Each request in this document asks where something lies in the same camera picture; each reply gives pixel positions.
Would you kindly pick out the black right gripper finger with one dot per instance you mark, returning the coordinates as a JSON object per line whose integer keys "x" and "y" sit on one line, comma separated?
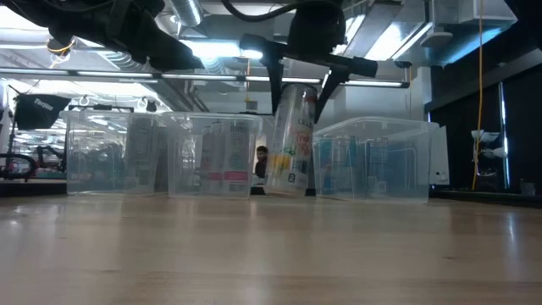
{"x": 275, "y": 84}
{"x": 332, "y": 89}

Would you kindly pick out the clear plastic bin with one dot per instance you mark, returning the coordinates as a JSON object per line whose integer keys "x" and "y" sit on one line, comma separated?
{"x": 415, "y": 186}
{"x": 93, "y": 182}
{"x": 186, "y": 190}

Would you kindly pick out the white ceiling unit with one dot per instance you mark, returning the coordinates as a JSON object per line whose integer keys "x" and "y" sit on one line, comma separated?
{"x": 436, "y": 38}

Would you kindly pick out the silver ventilation duct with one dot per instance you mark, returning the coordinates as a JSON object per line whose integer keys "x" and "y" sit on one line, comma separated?
{"x": 186, "y": 12}

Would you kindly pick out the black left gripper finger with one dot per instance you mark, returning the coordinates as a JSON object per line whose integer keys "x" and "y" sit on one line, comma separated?
{"x": 173, "y": 57}

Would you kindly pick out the white air duct box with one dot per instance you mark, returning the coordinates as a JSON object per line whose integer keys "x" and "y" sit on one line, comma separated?
{"x": 487, "y": 12}

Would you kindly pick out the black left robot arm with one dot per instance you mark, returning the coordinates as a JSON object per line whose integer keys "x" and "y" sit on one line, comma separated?
{"x": 63, "y": 17}

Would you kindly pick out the person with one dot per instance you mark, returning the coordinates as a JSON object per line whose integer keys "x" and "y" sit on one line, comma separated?
{"x": 261, "y": 161}

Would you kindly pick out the small cup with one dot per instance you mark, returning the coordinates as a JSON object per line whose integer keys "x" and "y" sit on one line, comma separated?
{"x": 527, "y": 188}

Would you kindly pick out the long ceiling strip light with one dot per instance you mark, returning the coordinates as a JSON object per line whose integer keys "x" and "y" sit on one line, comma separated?
{"x": 114, "y": 74}

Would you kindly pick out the white panel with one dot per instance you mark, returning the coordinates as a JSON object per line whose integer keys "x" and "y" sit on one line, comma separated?
{"x": 440, "y": 156}

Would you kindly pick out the Celsius Tropical Vibe can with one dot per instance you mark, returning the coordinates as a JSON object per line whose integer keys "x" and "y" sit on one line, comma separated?
{"x": 292, "y": 148}

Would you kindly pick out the black dome camera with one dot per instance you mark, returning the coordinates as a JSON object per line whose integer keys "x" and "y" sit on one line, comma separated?
{"x": 151, "y": 106}

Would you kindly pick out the black softbox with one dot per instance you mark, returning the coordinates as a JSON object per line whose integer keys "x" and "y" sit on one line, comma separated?
{"x": 42, "y": 110}

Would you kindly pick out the grey wall sign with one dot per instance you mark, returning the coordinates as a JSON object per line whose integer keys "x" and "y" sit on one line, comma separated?
{"x": 251, "y": 105}

